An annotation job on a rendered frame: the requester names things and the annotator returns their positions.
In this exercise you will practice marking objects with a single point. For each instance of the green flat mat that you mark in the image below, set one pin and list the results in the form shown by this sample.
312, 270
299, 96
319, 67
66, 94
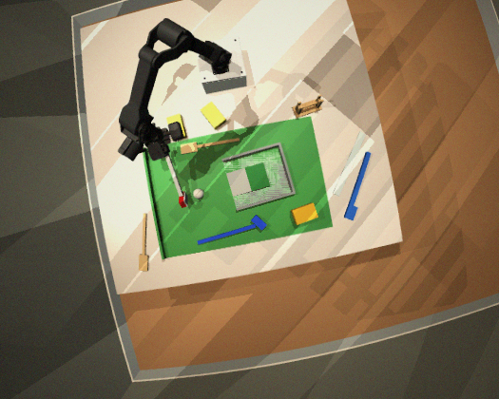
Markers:
215, 213

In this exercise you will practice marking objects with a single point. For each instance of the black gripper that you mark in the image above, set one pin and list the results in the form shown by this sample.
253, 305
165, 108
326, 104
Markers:
175, 130

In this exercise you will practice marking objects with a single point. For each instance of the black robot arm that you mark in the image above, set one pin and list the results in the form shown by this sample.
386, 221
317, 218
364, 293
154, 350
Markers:
135, 120

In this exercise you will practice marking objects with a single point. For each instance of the yellow rectangular block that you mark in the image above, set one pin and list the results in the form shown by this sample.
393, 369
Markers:
177, 118
212, 115

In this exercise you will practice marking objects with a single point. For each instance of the orange rectangular block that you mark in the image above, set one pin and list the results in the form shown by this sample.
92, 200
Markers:
304, 213

